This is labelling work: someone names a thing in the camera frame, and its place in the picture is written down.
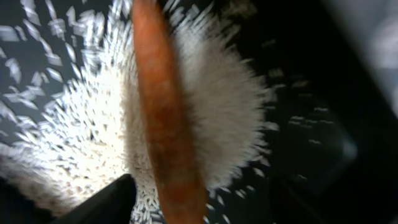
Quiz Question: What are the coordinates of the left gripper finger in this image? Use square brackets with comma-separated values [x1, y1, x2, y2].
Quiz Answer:
[51, 174, 137, 224]

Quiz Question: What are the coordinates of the pile of white rice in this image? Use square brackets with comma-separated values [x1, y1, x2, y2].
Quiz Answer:
[1, 1, 279, 223]

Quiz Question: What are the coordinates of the black plastic waste bin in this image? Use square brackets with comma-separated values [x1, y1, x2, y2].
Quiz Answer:
[1, 1, 397, 223]

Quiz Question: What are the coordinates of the orange carrot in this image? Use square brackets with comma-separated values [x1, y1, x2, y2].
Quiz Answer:
[131, 0, 207, 224]

